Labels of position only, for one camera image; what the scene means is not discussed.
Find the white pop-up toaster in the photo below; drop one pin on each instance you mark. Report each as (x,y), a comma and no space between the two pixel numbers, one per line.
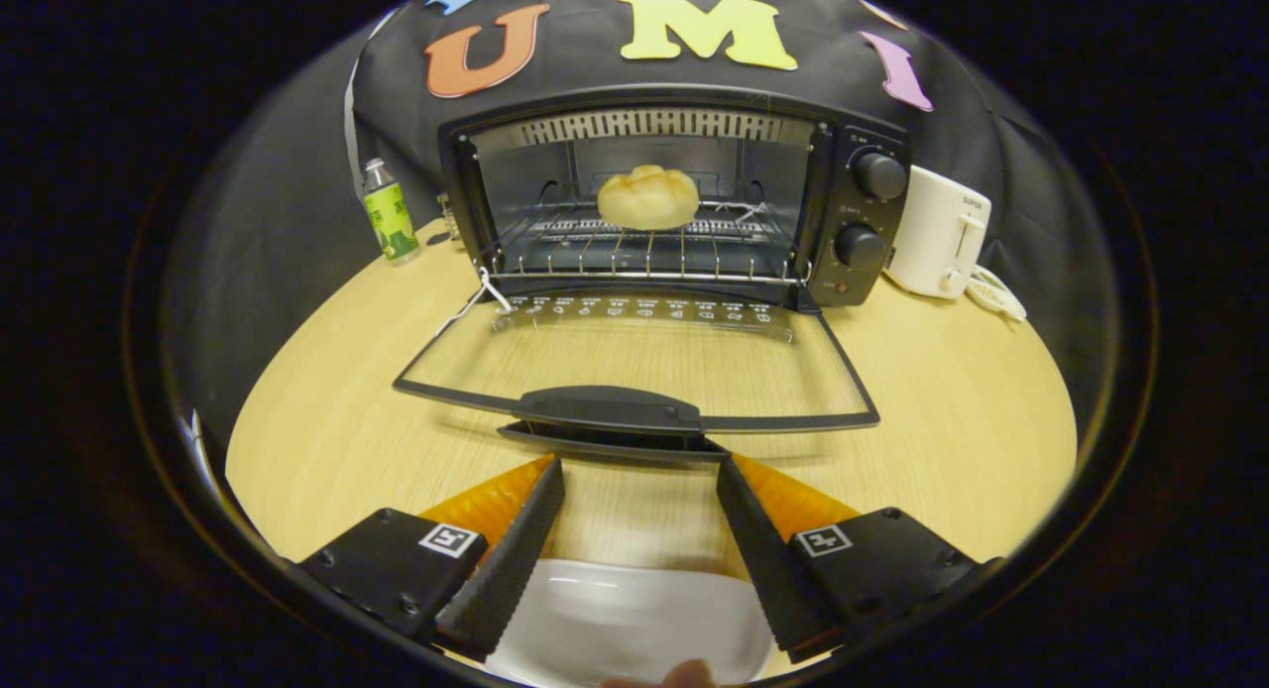
(932,232)

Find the black toaster oven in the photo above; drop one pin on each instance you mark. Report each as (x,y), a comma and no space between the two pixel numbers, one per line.
(872,212)

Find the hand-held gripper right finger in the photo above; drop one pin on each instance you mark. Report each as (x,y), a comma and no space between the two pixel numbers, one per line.
(773,569)

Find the white divided snack dish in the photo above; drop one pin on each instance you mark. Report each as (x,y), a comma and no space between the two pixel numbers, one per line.
(996,296)

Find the round bread bun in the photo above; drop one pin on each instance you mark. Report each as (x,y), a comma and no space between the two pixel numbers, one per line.
(646,200)

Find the clear glass holder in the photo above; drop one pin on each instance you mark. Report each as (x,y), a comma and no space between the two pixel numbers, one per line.
(448,220)

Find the green label plastic bottle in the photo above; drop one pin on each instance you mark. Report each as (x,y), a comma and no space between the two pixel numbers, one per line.
(390,217)

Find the white square plate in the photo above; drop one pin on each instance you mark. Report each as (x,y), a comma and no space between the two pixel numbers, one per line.
(625,619)

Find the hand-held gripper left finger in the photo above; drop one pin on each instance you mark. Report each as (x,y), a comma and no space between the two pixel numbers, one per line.
(506,569)

